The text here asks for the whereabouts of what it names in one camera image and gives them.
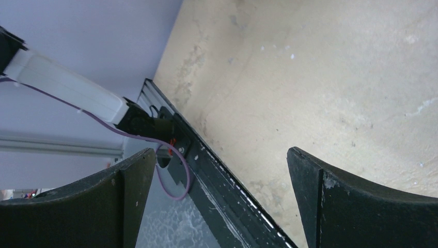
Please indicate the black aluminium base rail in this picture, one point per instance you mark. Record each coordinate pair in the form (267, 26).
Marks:
(233, 215)

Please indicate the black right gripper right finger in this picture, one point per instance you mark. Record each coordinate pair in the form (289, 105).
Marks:
(341, 209)

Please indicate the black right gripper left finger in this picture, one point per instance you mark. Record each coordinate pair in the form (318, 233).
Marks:
(104, 209)

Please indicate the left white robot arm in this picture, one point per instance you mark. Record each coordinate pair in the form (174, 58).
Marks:
(26, 67)

